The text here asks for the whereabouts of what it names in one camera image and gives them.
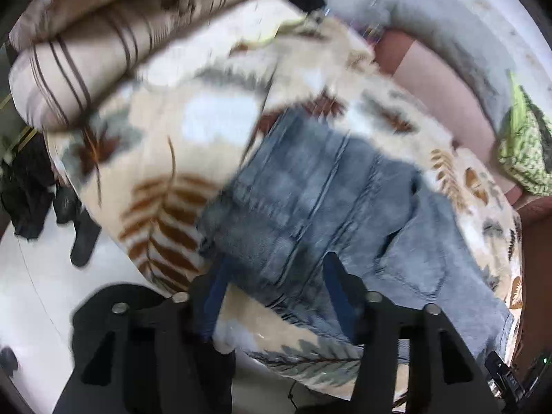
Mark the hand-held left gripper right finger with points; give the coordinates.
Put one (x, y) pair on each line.
(338, 289)

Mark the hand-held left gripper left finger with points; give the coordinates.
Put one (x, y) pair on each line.
(214, 297)

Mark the brown wooden bed frame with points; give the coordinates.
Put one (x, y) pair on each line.
(534, 267)

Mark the grey pillow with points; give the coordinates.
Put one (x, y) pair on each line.
(448, 26)

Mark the pink bed sheet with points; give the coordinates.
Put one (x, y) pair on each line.
(440, 90)

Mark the green patterned cloth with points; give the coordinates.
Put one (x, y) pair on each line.
(524, 142)

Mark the purple printed cloth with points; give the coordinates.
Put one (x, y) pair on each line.
(370, 31)

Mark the blue denim pants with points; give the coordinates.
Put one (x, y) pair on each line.
(302, 189)

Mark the black slipper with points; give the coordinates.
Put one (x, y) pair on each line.
(85, 241)
(65, 205)

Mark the folded beige patterned quilt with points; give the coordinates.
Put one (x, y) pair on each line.
(112, 17)

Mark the pale yellow cloth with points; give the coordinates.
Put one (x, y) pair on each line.
(276, 30)

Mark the black electronic device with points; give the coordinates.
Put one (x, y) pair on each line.
(502, 375)

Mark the cream leaf print blanket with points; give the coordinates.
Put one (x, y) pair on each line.
(172, 108)

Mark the black clothing pile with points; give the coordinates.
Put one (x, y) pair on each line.
(26, 194)

